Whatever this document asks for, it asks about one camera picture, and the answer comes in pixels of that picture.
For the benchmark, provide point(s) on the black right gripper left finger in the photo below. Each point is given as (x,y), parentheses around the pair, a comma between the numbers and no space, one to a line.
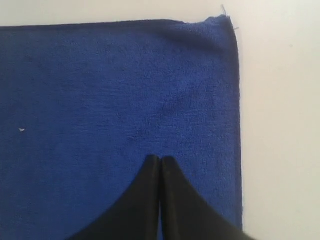
(135,215)

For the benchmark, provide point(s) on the blue microfibre towel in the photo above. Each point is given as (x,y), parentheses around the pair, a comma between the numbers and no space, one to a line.
(82,105)

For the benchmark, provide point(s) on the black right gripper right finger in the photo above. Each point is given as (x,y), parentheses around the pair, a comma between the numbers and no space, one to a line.
(185,215)

